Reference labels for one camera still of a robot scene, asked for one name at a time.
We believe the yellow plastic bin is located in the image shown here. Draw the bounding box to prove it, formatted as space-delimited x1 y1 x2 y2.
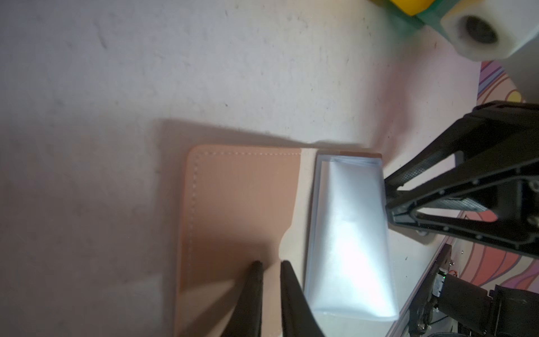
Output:
391 0 435 16

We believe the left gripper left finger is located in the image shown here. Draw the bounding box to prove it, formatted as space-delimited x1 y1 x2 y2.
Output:
221 261 264 337

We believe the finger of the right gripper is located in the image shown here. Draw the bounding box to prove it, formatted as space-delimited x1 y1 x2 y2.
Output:
385 101 538 197
386 134 538 258

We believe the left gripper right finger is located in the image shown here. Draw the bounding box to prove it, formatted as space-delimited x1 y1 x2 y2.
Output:
280 261 324 337

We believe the tan leather card holder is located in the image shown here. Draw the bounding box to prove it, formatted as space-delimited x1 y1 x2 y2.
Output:
174 145 400 336

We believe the green plastic bin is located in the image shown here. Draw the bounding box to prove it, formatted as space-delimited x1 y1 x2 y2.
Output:
370 0 443 29

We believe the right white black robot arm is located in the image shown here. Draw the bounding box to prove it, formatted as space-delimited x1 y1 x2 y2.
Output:
385 101 538 336

